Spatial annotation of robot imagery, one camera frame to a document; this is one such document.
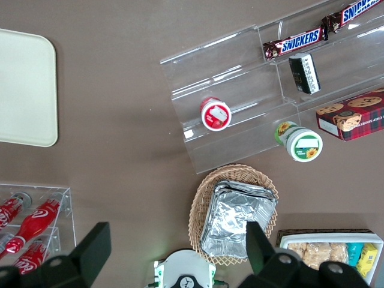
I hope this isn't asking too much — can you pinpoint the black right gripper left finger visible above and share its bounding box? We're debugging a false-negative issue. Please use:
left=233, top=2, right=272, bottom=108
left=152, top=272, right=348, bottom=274
left=0, top=221, right=112, bottom=288

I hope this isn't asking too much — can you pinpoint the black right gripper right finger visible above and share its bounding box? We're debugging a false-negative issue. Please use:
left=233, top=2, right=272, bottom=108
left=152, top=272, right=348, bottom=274
left=238, top=221, right=371, bottom=288

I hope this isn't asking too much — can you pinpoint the dark woven tray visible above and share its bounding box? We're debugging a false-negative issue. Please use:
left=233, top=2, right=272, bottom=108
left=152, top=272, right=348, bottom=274
left=275, top=228, right=377, bottom=250

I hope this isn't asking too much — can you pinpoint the light wicker basket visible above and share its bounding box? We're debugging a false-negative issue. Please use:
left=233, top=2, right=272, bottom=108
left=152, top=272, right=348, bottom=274
left=188, top=163, right=280, bottom=266

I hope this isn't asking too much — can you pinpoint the cream plastic tray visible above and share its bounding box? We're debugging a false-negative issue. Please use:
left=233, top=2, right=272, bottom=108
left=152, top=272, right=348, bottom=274
left=0, top=28, right=58, bottom=148

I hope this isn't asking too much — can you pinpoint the rice cracker snack bag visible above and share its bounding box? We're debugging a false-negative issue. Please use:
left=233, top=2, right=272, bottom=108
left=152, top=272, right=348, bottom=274
left=304, top=242, right=332, bottom=271
left=287, top=242, right=308, bottom=262
left=329, top=242, right=349, bottom=265

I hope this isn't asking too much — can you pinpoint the clear acrylic bottle rack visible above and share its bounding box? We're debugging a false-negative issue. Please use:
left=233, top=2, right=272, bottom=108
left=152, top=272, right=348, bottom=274
left=0, top=183, right=77, bottom=271

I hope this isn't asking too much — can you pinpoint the red Coca-Cola bottle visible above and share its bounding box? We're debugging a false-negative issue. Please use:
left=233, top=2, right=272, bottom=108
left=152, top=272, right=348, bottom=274
left=0, top=191, right=33, bottom=232
left=11, top=235, right=52, bottom=275
left=5, top=193, right=65, bottom=254

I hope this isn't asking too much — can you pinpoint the white plastic snack bin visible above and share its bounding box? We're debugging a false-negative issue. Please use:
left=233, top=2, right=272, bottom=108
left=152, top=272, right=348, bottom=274
left=279, top=233, right=384, bottom=286

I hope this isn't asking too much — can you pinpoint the teal snack packet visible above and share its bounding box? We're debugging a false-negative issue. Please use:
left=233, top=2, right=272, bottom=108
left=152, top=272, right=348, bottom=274
left=346, top=242, right=365, bottom=267

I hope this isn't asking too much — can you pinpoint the yellow snack packet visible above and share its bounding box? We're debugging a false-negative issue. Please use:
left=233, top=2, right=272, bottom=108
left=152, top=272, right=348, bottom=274
left=356, top=242, right=378, bottom=278

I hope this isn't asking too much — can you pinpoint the green sunflower lidded cup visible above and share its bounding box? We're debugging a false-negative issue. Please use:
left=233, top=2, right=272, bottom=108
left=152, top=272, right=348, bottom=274
left=273, top=121, right=324, bottom=162

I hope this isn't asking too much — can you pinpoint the red lidded yogurt cup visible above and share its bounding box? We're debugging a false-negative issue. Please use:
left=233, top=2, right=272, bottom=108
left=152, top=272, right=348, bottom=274
left=200, top=96, right=232, bottom=132

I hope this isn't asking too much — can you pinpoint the red tartan cookie box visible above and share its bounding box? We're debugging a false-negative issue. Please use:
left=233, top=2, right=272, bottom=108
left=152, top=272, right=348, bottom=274
left=315, top=88, right=384, bottom=142

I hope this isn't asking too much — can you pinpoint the clear acrylic stepped shelf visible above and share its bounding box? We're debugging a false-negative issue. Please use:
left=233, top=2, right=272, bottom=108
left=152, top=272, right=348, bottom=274
left=160, top=0, right=384, bottom=175

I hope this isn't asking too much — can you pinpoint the small black white box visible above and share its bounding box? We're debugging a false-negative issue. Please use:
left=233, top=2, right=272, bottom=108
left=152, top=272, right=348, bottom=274
left=288, top=53, right=322, bottom=95

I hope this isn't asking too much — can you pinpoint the Snickers chocolate bar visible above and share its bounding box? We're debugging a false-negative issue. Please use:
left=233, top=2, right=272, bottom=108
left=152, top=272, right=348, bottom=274
left=321, top=0, right=384, bottom=33
left=263, top=26, right=330, bottom=62

